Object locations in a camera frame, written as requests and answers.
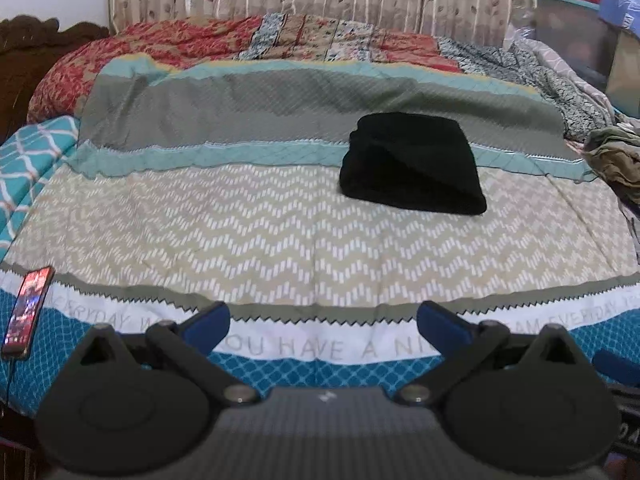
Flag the black pants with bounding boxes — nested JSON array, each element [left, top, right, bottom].
[[340, 112, 487, 216]]

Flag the black phone charging cable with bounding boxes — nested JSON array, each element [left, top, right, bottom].
[[2, 356, 19, 411]]

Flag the red patchwork quilt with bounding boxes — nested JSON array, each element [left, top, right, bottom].
[[26, 13, 461, 124]]

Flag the grey patterned blanket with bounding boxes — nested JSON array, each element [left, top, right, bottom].
[[437, 37, 613, 164]]

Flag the teal patterned pillow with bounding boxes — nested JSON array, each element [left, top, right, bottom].
[[0, 116, 79, 258]]

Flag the carved wooden headboard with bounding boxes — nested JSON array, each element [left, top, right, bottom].
[[0, 15, 108, 142]]

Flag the chevron patterned bedspread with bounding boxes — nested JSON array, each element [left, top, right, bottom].
[[1, 54, 639, 414]]

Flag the smartphone with lit screen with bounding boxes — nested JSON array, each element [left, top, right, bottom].
[[1, 266, 54, 360]]

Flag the blue box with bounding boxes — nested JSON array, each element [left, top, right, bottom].
[[599, 0, 640, 38]]

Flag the olive crumpled clothes pile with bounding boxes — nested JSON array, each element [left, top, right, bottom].
[[582, 122, 640, 206]]

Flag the dark plastic storage bin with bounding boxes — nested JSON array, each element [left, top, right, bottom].
[[535, 0, 618, 91]]

